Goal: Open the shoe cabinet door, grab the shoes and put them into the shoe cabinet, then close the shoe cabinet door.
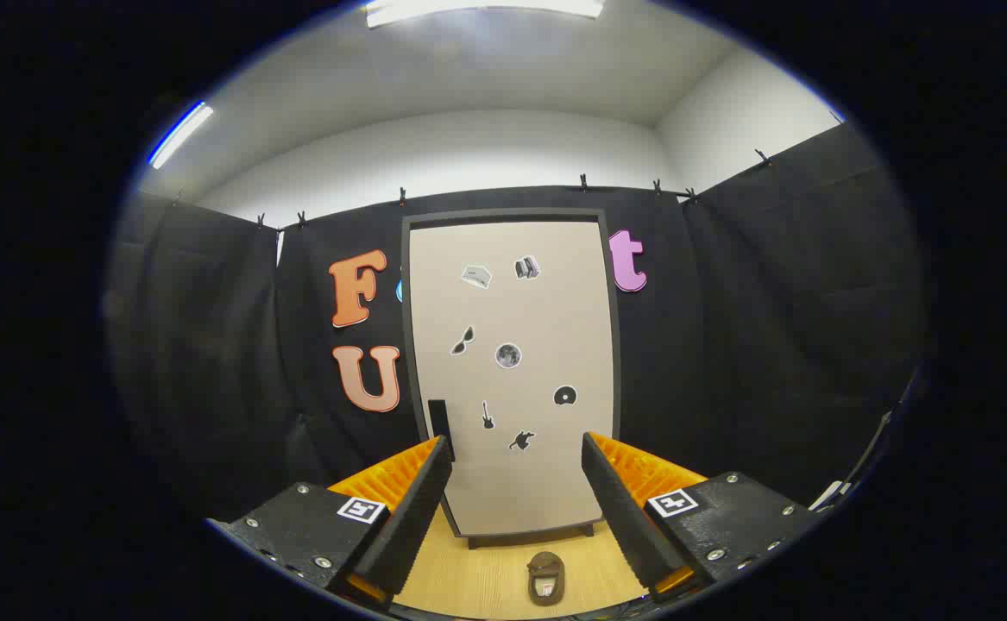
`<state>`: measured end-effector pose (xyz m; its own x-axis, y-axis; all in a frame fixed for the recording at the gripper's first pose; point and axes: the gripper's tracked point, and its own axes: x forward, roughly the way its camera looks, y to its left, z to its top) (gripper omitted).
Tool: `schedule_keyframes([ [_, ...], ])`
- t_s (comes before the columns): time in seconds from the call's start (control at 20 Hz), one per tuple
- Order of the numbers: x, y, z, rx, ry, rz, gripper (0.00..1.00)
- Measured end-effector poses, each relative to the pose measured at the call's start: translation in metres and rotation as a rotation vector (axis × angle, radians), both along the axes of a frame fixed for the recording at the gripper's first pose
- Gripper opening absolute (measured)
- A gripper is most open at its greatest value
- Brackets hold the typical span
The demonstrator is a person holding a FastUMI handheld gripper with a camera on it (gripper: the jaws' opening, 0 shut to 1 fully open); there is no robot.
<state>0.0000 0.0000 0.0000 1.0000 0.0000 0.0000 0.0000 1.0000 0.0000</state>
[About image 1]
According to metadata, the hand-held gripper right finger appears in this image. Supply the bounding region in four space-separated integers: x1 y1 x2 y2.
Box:
581 431 820 606

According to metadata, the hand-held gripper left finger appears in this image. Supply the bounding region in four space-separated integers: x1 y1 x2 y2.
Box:
208 436 454 611

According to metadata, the brown fuzzy shoe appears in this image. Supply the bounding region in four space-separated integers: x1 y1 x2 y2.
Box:
526 552 566 606

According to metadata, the grey shoe cabinet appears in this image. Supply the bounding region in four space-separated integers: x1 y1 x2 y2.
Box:
400 208 624 551

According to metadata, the beige shoe cabinet door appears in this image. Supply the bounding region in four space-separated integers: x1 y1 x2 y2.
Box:
409 222 615 537

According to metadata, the black backdrop cloth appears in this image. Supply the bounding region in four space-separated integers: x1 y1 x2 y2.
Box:
106 121 927 527

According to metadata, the row of black cloth clips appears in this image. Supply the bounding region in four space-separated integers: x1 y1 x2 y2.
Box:
253 148 773 230

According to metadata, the wide ceiling light panel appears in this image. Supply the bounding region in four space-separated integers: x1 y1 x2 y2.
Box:
365 0 605 29

